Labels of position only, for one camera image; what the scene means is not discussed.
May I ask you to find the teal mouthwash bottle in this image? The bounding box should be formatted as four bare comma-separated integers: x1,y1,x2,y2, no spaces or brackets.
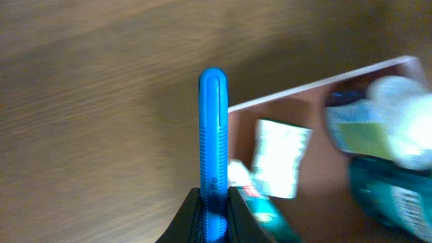
349,157,431,242

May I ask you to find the pink cardboard box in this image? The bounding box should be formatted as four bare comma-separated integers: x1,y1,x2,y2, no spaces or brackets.
229,55,429,242

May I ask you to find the clear soap pump bottle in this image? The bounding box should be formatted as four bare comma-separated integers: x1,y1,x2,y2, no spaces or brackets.
324,76,431,171

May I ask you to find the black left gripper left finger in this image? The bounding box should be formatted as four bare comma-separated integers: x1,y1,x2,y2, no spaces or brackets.
156,188,202,243

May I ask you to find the green Colgate toothpaste tube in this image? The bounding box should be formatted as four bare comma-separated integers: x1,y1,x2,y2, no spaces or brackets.
227,159,303,243

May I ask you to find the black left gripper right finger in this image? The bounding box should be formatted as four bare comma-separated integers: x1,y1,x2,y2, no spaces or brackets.
226,187,272,243

